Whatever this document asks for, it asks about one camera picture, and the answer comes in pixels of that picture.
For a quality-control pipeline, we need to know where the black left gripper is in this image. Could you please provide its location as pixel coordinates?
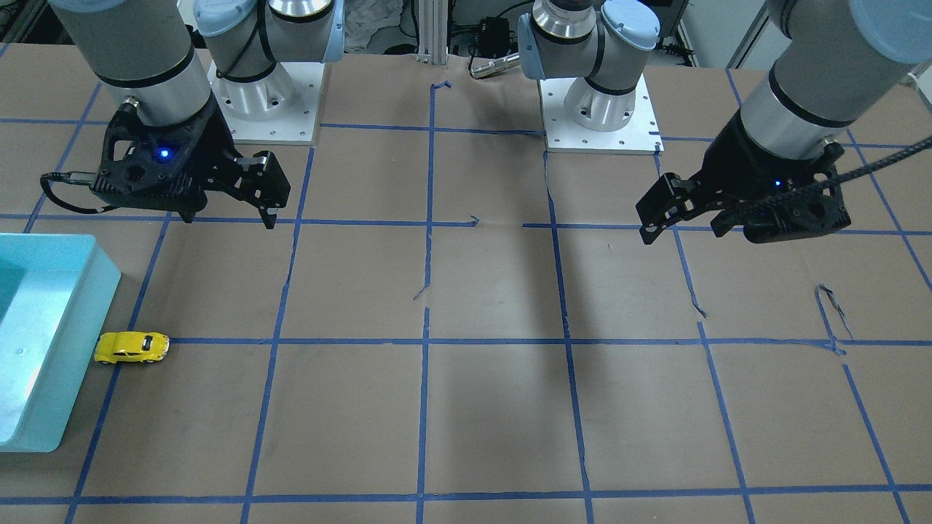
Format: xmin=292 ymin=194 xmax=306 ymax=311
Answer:
xmin=636 ymin=112 xmax=852 ymax=245

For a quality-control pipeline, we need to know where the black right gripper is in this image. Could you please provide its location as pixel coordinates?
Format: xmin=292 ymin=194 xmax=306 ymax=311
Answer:
xmin=90 ymin=94 xmax=291 ymax=230

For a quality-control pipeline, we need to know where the yellow toy beetle car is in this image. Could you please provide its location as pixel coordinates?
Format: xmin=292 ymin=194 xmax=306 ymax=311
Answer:
xmin=92 ymin=331 xmax=172 ymax=364

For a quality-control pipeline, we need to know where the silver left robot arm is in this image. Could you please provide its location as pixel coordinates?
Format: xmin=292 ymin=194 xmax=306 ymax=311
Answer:
xmin=517 ymin=1 xmax=930 ymax=245

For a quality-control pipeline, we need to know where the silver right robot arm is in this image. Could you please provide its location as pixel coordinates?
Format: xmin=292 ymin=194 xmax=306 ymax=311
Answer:
xmin=39 ymin=1 xmax=345 ymax=229

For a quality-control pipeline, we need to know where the brown paper table cover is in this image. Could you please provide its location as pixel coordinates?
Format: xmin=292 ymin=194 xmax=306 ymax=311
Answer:
xmin=2 ymin=44 xmax=931 ymax=523

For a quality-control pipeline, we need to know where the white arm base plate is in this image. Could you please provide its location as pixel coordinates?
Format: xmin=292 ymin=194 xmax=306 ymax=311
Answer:
xmin=538 ymin=76 xmax=665 ymax=155
xmin=208 ymin=62 xmax=327 ymax=146

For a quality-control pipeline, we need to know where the aluminium frame post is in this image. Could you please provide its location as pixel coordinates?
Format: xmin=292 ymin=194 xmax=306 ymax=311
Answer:
xmin=415 ymin=0 xmax=450 ymax=68

